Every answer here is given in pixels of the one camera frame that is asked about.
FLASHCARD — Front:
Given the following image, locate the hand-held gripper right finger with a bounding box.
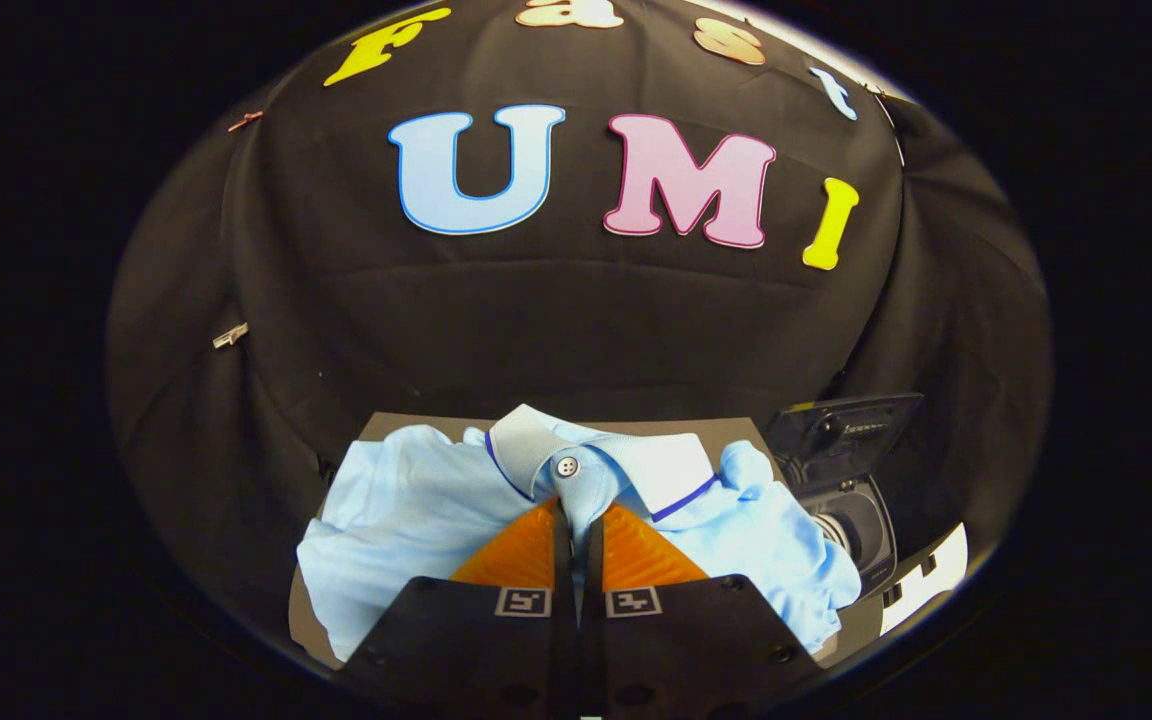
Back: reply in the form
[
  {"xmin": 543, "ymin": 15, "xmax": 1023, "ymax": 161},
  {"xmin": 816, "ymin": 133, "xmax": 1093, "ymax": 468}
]
[{"xmin": 581, "ymin": 500, "xmax": 827, "ymax": 720}]

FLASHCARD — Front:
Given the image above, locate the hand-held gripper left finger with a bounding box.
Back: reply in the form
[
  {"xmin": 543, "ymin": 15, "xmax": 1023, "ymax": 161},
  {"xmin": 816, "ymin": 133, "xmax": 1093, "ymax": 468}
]
[{"xmin": 334, "ymin": 497, "xmax": 577, "ymax": 720}]

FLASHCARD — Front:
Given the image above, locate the light blue polo shirt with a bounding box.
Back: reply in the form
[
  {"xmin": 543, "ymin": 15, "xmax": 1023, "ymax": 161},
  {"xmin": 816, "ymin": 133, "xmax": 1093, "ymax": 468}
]
[{"xmin": 296, "ymin": 403, "xmax": 862, "ymax": 663}]

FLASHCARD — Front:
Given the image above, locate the dark glass washing machine lid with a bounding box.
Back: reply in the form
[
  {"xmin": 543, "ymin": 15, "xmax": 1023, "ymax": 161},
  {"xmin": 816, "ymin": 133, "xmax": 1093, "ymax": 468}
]
[{"xmin": 766, "ymin": 393, "xmax": 925, "ymax": 493}]

